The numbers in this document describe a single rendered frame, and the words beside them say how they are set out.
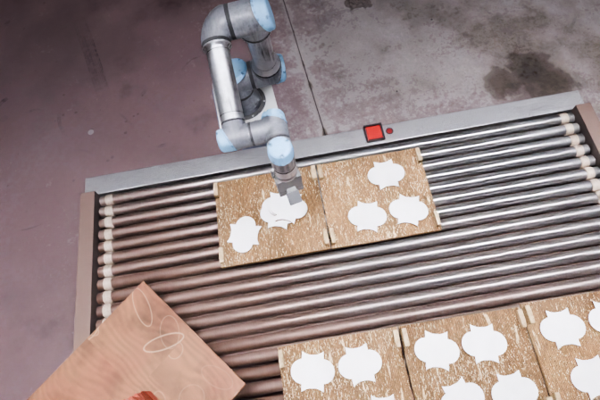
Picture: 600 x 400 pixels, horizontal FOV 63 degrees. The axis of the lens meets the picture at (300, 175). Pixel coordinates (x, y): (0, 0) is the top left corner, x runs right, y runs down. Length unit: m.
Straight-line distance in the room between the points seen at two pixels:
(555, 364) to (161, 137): 2.51
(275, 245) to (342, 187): 0.35
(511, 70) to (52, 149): 3.04
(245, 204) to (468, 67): 2.03
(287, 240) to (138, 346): 0.62
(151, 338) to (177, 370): 0.14
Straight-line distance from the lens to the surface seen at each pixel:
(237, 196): 1.95
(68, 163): 3.50
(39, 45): 4.22
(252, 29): 1.66
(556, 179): 2.11
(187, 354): 1.73
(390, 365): 1.76
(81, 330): 1.98
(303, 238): 1.85
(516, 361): 1.84
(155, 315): 1.78
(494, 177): 2.03
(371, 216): 1.86
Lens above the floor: 2.68
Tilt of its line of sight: 64 degrees down
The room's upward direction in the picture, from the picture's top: 11 degrees counter-clockwise
